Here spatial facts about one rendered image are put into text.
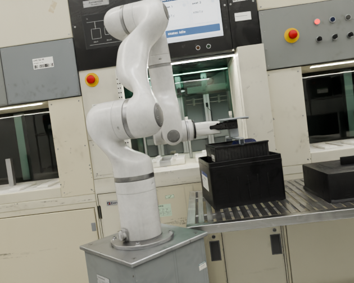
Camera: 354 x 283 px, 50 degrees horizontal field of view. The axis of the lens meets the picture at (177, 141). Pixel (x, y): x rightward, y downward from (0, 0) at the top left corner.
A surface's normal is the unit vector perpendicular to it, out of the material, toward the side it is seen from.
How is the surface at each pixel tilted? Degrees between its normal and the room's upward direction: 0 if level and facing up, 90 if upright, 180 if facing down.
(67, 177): 90
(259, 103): 90
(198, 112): 90
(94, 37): 90
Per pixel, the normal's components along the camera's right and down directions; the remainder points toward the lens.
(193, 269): 0.66, -0.04
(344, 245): -0.05, 0.06
